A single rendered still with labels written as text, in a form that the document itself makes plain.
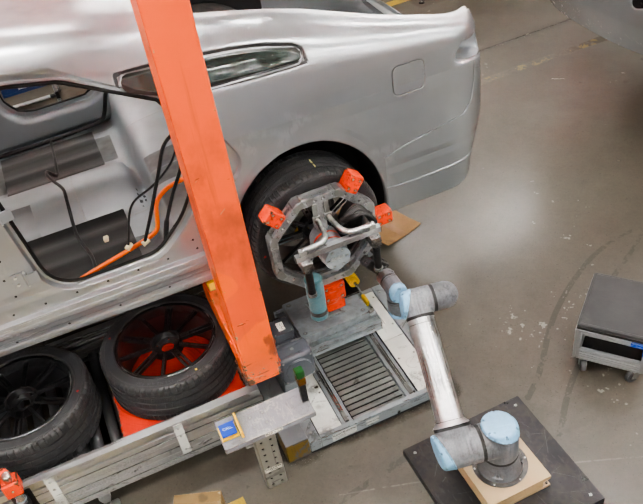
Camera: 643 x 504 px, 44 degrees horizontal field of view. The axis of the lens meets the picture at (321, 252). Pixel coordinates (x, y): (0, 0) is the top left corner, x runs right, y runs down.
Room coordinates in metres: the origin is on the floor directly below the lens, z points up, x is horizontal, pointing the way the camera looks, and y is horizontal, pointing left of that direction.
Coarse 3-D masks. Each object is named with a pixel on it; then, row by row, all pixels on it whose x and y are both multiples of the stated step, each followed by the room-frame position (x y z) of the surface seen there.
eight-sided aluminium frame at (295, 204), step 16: (320, 192) 2.94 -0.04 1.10; (336, 192) 2.91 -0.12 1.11; (288, 208) 2.88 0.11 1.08; (304, 208) 2.86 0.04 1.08; (368, 208) 2.95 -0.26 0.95; (288, 224) 2.83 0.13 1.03; (272, 240) 2.80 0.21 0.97; (272, 256) 2.80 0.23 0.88; (352, 256) 2.96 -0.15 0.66; (288, 272) 2.86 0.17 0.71; (320, 272) 2.92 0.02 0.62; (336, 272) 2.90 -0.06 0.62; (352, 272) 2.91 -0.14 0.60
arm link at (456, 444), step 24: (432, 288) 2.32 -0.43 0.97; (408, 312) 2.26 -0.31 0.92; (432, 312) 2.25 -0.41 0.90; (432, 336) 2.16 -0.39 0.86; (432, 360) 2.08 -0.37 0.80; (432, 384) 2.01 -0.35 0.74; (432, 408) 1.96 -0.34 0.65; (456, 408) 1.93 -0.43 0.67; (456, 432) 1.84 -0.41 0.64; (456, 456) 1.77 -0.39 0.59; (480, 456) 1.76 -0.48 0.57
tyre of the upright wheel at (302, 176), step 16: (288, 160) 3.13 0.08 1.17; (304, 160) 3.11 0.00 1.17; (320, 160) 3.10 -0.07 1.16; (336, 160) 3.14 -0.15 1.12; (272, 176) 3.06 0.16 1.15; (288, 176) 3.00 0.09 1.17; (304, 176) 2.97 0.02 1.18; (320, 176) 2.98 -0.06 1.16; (336, 176) 3.00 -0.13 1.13; (256, 192) 3.04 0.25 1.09; (272, 192) 2.96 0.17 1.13; (288, 192) 2.93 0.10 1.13; (368, 192) 3.04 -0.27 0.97; (256, 208) 2.96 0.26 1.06; (256, 224) 2.89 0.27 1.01; (256, 240) 2.87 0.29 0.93; (256, 256) 2.88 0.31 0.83; (272, 272) 2.88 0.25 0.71
